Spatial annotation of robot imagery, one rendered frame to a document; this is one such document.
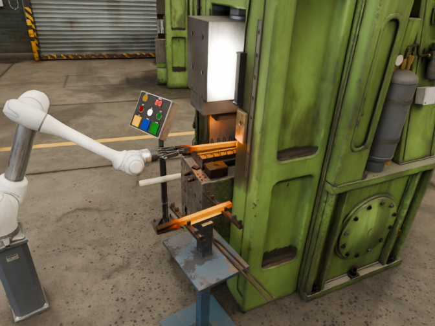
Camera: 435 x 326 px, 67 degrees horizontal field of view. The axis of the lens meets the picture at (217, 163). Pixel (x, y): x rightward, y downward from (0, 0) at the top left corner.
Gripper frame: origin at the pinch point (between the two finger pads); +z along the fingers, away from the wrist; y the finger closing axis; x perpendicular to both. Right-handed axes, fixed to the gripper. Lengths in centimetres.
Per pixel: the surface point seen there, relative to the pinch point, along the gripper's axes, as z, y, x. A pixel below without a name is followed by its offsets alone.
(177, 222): -22, 55, -7
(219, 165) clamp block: 16.4, 17.0, -6.5
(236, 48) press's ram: 28, 12, 59
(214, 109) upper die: 17.7, 7.6, 25.3
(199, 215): -10, 52, -9
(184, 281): -8, 9, -103
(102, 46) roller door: 43, -796, -77
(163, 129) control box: -1.2, -38.5, -2.6
